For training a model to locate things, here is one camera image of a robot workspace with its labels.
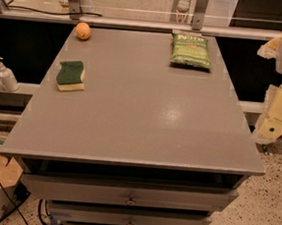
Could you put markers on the middle grey drawer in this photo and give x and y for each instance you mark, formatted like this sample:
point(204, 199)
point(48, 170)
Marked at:
point(123, 216)

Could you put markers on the green and yellow sponge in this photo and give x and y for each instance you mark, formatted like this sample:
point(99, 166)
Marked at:
point(71, 76)

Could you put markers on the grey drawer cabinet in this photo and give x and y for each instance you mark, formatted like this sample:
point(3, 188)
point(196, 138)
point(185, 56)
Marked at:
point(138, 120)

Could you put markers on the white pump bottle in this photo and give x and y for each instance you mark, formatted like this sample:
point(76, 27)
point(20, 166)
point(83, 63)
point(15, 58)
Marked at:
point(7, 78)

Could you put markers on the green jalapeno chip bag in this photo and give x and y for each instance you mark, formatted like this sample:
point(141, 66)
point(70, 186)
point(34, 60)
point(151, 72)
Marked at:
point(190, 50)

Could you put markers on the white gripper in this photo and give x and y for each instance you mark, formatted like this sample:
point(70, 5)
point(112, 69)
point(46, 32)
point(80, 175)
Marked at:
point(269, 124)

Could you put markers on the orange fruit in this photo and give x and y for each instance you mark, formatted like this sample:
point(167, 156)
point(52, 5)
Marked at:
point(83, 31)

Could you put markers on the top grey drawer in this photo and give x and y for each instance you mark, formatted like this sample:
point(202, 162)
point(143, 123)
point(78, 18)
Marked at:
point(129, 194)

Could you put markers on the right metal bracket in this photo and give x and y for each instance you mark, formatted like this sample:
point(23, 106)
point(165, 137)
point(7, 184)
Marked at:
point(198, 15)

